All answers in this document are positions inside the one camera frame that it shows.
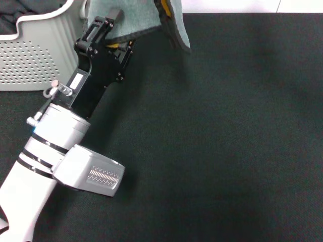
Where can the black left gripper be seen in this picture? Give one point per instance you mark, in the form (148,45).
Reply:
(98,75)

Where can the yellow and grey towel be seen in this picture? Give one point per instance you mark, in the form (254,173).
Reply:
(136,15)

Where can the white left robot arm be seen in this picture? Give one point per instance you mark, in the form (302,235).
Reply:
(38,161)

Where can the grey perforated storage box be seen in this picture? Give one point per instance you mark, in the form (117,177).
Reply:
(38,63)

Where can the dark cloth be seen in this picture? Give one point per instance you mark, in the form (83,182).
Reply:
(30,10)

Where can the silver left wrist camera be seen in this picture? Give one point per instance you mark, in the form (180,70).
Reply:
(88,171)

